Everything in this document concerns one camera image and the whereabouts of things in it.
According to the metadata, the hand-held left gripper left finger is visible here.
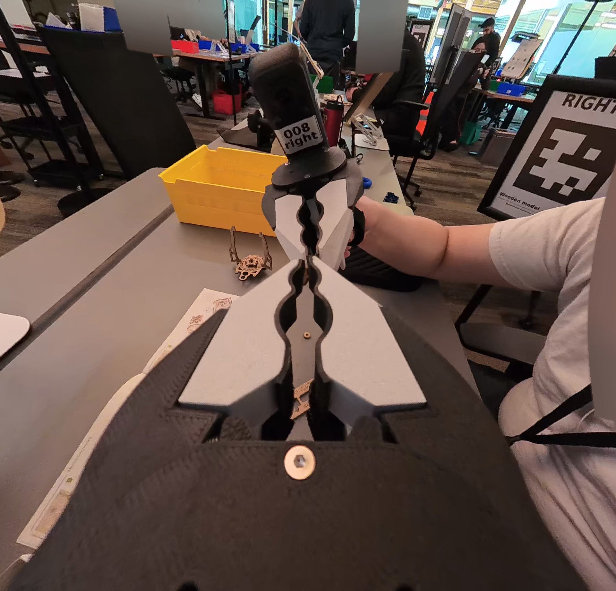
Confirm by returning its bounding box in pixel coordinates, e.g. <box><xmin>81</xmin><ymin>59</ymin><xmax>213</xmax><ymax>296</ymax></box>
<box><xmin>178</xmin><ymin>258</ymin><xmax>308</xmax><ymax>441</ymax></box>

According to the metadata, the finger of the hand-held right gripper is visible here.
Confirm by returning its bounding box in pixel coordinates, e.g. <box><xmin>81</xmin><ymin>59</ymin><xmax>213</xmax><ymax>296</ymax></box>
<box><xmin>274</xmin><ymin>195</ymin><xmax>312</xmax><ymax>262</ymax></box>
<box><xmin>312</xmin><ymin>179</ymin><xmax>356</xmax><ymax>271</ymax></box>

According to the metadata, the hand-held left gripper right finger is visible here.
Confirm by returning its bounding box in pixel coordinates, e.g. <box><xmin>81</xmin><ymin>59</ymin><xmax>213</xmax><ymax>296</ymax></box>
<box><xmin>308</xmin><ymin>256</ymin><xmax>428</xmax><ymax>441</ymax></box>

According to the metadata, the assembled wooden sub-model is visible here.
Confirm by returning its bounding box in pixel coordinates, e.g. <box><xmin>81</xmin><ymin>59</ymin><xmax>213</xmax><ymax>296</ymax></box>
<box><xmin>228</xmin><ymin>226</ymin><xmax>272</xmax><ymax>281</ymax></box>

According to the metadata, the person's right hand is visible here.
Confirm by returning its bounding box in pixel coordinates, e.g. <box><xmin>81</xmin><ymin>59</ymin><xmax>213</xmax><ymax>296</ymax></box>
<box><xmin>357</xmin><ymin>196</ymin><xmax>389</xmax><ymax>256</ymax></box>

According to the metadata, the black knobbed stand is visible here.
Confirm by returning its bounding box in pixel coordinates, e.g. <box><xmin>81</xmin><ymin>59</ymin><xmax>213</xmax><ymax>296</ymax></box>
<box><xmin>218</xmin><ymin>109</ymin><xmax>285</xmax><ymax>151</ymax></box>

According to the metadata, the printed instruction booklet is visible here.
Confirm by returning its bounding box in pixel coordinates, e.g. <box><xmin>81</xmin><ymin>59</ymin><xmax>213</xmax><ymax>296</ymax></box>
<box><xmin>17</xmin><ymin>288</ymin><xmax>241</xmax><ymax>551</ymax></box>

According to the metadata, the red storage bin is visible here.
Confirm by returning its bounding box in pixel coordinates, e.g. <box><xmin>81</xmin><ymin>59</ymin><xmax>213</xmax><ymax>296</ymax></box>
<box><xmin>212</xmin><ymin>90</ymin><xmax>243</xmax><ymax>116</ymax></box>

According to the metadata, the red water bottle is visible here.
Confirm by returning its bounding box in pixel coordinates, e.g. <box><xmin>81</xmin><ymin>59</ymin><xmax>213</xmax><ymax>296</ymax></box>
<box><xmin>323</xmin><ymin>95</ymin><xmax>345</xmax><ymax>148</ymax></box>

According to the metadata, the black oval mesh pad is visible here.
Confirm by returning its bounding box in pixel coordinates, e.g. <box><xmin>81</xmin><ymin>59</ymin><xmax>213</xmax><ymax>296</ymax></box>
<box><xmin>344</xmin><ymin>247</ymin><xmax>436</xmax><ymax>293</ymax></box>

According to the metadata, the yellow plastic bin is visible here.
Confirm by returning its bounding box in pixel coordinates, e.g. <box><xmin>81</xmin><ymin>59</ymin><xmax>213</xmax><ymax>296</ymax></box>
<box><xmin>159</xmin><ymin>145</ymin><xmax>289</xmax><ymax>238</ymax></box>

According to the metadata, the flat slotted wooden part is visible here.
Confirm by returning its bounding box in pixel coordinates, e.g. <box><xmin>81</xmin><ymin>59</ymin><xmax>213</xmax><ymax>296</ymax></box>
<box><xmin>290</xmin><ymin>379</ymin><xmax>316</xmax><ymax>421</ymax></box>

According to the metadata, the wooden office desk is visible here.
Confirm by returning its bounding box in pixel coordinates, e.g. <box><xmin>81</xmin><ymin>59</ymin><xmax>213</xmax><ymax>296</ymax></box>
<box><xmin>154</xmin><ymin>49</ymin><xmax>263</xmax><ymax>120</ymax></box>

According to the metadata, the wooden display board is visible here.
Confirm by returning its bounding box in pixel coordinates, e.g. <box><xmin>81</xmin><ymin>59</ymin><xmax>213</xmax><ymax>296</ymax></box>
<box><xmin>356</xmin><ymin>72</ymin><xmax>394</xmax><ymax>122</ymax></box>

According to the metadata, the white folding stand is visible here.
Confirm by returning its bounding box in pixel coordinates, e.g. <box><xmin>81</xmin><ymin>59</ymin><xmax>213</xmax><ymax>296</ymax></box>
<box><xmin>353</xmin><ymin>114</ymin><xmax>388</xmax><ymax>149</ymax></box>
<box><xmin>0</xmin><ymin>313</ymin><xmax>30</xmax><ymax>358</ymax></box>

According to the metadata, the black office chair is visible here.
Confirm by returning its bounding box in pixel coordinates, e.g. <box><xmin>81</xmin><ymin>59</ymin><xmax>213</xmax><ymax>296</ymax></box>
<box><xmin>385</xmin><ymin>54</ymin><xmax>487</xmax><ymax>197</ymax></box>

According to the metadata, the black partition panel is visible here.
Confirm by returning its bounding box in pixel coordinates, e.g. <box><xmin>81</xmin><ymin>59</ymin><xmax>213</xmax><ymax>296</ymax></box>
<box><xmin>38</xmin><ymin>25</ymin><xmax>195</xmax><ymax>180</ymax></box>

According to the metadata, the grey storage box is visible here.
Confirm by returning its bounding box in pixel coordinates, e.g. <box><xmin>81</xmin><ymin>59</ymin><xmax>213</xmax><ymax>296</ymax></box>
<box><xmin>480</xmin><ymin>129</ymin><xmax>517</xmax><ymax>166</ymax></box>

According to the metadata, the blue storage bin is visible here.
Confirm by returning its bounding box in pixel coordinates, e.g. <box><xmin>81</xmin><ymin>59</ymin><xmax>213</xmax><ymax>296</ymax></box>
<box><xmin>46</xmin><ymin>4</ymin><xmax>121</xmax><ymax>33</ymax></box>

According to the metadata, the person in white shirt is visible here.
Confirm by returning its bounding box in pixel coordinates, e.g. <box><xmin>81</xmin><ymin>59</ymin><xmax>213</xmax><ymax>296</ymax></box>
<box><xmin>488</xmin><ymin>198</ymin><xmax>616</xmax><ymax>591</ymax></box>

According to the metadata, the black framed marker sign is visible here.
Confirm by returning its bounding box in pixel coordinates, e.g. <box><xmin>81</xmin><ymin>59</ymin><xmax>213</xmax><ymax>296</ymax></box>
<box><xmin>478</xmin><ymin>75</ymin><xmax>616</xmax><ymax>221</ymax></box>

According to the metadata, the black strap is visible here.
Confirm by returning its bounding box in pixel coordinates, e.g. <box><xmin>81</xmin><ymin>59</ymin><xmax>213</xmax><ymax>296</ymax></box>
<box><xmin>505</xmin><ymin>384</ymin><xmax>616</xmax><ymax>449</ymax></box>

